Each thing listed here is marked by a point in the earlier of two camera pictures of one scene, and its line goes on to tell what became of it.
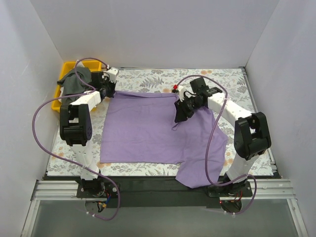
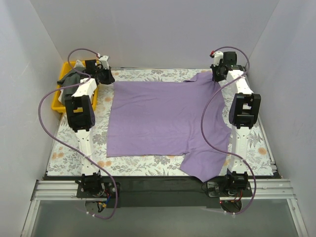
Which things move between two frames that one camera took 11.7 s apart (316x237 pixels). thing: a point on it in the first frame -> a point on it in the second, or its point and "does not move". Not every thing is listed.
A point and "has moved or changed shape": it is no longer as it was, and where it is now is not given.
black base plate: (160, 191) does not move
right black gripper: (184, 108) -> (217, 74)
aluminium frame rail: (49, 190) does not move
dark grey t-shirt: (71, 84) does not move
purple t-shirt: (141, 128) has moved or changed shape
